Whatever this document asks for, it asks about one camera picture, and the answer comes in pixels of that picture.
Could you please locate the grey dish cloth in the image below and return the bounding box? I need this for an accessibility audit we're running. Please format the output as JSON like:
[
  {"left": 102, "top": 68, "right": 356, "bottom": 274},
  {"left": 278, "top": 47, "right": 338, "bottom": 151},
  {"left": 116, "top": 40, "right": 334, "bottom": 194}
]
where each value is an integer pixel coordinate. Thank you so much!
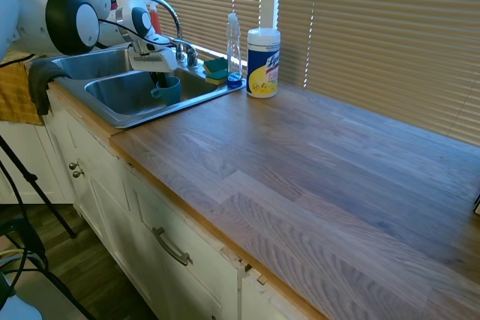
[{"left": 27, "top": 58, "right": 73, "bottom": 117}]

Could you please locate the black tripod leg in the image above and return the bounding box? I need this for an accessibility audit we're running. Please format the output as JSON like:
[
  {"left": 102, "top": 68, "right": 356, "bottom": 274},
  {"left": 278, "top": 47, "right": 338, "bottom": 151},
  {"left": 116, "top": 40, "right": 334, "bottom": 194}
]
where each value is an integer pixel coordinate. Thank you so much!
[{"left": 0, "top": 133, "right": 78, "bottom": 239}]

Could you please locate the clear dish soap bottle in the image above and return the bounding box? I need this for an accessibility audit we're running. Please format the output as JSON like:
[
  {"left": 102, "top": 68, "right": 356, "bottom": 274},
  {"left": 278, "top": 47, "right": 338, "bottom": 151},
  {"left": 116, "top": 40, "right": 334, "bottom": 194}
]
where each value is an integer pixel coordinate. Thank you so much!
[{"left": 226, "top": 12, "right": 243, "bottom": 89}]

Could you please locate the white kitchen cabinet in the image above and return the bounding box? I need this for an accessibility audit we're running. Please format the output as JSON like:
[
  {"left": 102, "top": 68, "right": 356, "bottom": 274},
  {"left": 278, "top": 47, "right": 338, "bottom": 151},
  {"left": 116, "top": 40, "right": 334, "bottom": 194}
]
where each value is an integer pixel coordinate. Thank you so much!
[{"left": 40, "top": 91, "right": 301, "bottom": 320}]

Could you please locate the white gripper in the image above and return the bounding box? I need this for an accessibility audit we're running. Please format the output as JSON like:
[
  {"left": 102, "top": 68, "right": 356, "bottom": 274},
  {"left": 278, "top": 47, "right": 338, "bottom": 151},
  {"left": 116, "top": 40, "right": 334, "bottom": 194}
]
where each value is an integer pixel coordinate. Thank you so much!
[{"left": 127, "top": 47, "right": 178, "bottom": 89}]

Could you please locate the green yellow sponge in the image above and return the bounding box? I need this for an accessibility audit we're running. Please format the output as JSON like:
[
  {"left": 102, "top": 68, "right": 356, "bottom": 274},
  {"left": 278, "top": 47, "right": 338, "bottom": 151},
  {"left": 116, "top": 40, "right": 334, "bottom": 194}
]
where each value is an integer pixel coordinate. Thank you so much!
[
  {"left": 202, "top": 57, "right": 229, "bottom": 74},
  {"left": 205, "top": 68, "right": 230, "bottom": 87}
]

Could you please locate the black cart frame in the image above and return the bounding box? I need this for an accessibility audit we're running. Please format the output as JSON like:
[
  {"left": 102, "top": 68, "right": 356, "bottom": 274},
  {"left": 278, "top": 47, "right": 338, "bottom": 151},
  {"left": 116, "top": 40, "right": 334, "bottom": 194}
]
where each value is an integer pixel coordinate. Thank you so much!
[{"left": 0, "top": 158, "right": 95, "bottom": 320}]

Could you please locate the orange bottle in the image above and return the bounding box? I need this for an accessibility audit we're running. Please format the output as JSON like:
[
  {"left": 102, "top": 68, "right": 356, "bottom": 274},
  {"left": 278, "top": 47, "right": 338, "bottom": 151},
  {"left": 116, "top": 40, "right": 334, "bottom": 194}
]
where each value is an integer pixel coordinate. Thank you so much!
[{"left": 146, "top": 1, "right": 164, "bottom": 35}]

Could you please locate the metal drawer handle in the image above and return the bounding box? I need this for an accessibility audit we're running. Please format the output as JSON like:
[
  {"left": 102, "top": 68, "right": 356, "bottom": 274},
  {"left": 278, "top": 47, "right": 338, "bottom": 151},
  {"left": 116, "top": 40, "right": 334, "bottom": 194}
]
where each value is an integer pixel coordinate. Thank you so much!
[{"left": 151, "top": 226, "right": 194, "bottom": 267}]

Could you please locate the chrome faucet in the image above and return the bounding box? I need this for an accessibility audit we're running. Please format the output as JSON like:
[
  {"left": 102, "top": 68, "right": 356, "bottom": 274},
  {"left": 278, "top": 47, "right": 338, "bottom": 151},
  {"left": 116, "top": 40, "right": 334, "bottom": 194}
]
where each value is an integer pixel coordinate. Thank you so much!
[{"left": 139, "top": 0, "right": 200, "bottom": 69}]

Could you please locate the wide tan window blind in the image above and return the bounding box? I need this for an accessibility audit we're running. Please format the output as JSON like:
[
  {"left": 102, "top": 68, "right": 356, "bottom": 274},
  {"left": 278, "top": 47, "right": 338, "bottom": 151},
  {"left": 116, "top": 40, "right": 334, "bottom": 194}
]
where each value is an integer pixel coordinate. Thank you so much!
[{"left": 278, "top": 0, "right": 480, "bottom": 148}]

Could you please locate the teal mug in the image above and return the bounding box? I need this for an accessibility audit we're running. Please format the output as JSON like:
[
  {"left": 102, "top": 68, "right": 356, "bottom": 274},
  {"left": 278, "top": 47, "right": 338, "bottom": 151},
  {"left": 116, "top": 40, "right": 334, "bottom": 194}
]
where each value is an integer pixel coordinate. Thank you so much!
[{"left": 150, "top": 76, "right": 183, "bottom": 106}]

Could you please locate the Lysol wipes canister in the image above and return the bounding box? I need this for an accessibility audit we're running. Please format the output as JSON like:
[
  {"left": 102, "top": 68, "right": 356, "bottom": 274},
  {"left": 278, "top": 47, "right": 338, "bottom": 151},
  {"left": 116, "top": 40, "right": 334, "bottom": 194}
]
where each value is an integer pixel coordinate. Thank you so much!
[{"left": 245, "top": 27, "right": 282, "bottom": 100}]

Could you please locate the stainless steel double sink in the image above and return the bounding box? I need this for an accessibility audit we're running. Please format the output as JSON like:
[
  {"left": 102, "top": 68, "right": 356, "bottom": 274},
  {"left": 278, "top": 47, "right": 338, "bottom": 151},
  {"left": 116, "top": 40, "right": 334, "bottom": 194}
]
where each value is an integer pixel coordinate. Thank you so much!
[{"left": 46, "top": 46, "right": 248, "bottom": 130}]

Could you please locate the narrow tan window blind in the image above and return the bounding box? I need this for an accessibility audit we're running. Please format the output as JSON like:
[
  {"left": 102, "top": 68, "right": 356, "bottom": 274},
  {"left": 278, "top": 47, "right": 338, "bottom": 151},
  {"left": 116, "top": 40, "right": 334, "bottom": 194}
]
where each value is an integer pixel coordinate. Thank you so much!
[{"left": 80, "top": 0, "right": 263, "bottom": 58}]

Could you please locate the yellow towel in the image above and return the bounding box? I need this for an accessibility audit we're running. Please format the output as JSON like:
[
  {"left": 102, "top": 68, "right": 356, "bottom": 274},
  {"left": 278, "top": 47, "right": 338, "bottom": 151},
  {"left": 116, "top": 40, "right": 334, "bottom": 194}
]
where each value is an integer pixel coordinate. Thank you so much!
[{"left": 0, "top": 49, "right": 49, "bottom": 127}]

